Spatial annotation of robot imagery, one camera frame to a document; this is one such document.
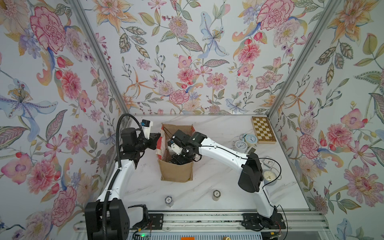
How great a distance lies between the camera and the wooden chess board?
1.06m

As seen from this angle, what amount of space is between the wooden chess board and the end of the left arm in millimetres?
718

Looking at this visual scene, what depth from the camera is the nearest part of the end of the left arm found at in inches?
23.8

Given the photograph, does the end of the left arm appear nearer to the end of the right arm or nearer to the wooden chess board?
the end of the right arm
